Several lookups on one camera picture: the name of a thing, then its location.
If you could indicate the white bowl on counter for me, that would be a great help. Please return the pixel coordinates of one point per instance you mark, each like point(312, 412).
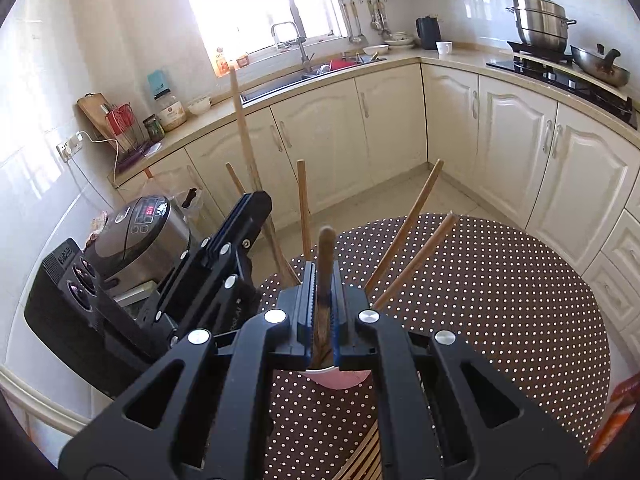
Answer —
point(200, 106)

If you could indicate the cream base cabinets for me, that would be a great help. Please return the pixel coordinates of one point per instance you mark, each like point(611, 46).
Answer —
point(541, 159)

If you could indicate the stainless steel steamer pot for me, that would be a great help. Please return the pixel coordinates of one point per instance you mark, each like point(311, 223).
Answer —
point(541, 24)

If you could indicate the kitchen window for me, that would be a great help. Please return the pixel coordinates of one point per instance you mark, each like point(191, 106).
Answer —
point(236, 31)

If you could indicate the orange cardboard box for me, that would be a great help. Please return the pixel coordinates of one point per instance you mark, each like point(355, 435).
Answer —
point(622, 402)

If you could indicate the brown polka dot tablecloth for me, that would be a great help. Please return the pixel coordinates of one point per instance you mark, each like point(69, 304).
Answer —
point(512, 297)

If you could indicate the red utensil holder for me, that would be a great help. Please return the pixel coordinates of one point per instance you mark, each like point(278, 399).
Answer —
point(121, 121)

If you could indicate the steel wok with handle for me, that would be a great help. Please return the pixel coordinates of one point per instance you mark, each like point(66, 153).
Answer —
point(600, 64)

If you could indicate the chrome kitchen faucet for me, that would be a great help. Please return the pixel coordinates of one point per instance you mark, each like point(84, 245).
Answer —
point(298, 41)

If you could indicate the black electric kettle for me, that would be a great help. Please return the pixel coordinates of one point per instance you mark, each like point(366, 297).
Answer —
point(428, 32)

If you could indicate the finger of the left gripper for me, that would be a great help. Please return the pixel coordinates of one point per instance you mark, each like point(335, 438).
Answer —
point(242, 224)

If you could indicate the black gas stove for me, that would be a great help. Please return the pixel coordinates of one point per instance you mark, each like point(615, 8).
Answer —
point(560, 71)

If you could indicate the white mug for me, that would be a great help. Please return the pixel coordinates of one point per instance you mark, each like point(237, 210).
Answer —
point(444, 47)

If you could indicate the wooden chopstick on table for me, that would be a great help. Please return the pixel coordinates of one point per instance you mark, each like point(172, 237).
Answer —
point(366, 462)

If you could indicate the black rice cooker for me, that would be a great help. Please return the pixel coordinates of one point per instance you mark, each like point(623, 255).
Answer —
point(139, 243)

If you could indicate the wooden chopstick in cup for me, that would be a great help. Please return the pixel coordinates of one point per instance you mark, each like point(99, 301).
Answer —
point(235, 179)
point(408, 224)
point(418, 260)
point(304, 209)

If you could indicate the wooden chopstick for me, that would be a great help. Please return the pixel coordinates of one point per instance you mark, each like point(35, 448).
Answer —
point(235, 179)
point(285, 271)
point(322, 310)
point(418, 260)
point(408, 224)
point(366, 462)
point(304, 209)

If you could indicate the glass jar with label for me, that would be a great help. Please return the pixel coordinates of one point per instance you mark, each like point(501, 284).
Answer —
point(169, 110)

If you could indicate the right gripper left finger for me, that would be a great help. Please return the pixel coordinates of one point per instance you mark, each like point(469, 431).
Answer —
point(298, 304)

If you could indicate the pink paper cup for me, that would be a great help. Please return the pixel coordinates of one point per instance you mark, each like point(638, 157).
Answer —
point(335, 379)

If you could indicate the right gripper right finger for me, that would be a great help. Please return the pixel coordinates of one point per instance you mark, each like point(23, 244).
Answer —
point(347, 302)

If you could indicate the wooden cutting board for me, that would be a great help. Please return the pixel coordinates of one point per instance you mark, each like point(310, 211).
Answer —
point(95, 107)

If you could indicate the steel kitchen sink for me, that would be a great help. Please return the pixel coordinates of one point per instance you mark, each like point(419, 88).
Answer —
point(301, 76)

